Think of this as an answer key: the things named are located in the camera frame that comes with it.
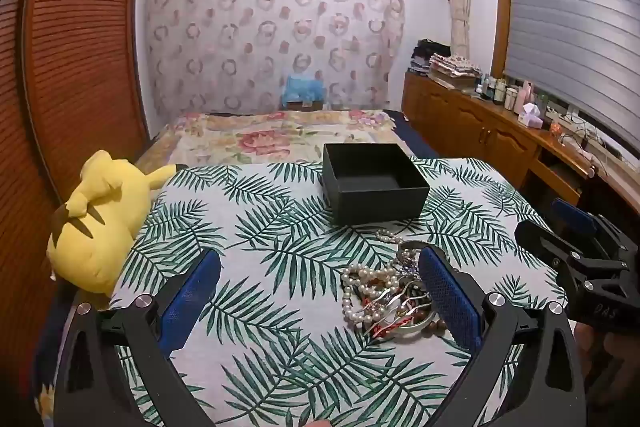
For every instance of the stack of folded clothes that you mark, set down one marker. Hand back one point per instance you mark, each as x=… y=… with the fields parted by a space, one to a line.
x=450 y=64

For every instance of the row of cosmetic bottles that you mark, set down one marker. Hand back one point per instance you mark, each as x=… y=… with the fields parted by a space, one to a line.
x=505 y=94

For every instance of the wooden louvered wardrobe door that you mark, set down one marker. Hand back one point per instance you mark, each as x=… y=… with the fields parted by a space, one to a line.
x=80 y=57

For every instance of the blue bag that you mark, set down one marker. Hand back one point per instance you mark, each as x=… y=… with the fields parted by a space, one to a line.
x=302 y=89

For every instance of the pink tissue box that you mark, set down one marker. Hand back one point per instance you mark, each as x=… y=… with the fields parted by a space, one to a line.
x=529 y=117

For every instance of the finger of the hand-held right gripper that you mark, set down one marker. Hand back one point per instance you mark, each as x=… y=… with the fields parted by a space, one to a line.
x=575 y=216
x=545 y=244

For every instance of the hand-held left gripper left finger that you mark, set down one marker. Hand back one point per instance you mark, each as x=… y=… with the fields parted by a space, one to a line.
x=192 y=292

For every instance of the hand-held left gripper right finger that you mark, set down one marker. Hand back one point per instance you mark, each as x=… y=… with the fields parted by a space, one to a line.
x=450 y=297

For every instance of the yellow plush toy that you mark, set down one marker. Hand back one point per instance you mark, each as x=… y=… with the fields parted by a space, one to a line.
x=100 y=227

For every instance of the floral bed blanket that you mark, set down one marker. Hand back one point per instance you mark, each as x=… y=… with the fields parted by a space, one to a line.
x=260 y=139

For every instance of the grey window blind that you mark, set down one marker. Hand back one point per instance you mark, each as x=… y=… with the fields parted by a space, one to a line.
x=570 y=27

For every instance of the green leaf print tablecloth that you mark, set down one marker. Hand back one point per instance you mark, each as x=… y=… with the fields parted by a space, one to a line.
x=280 y=287

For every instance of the black square box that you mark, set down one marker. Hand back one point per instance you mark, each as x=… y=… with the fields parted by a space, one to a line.
x=370 y=192

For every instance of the wooden side cabinet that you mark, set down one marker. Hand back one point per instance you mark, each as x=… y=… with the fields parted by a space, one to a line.
x=475 y=132

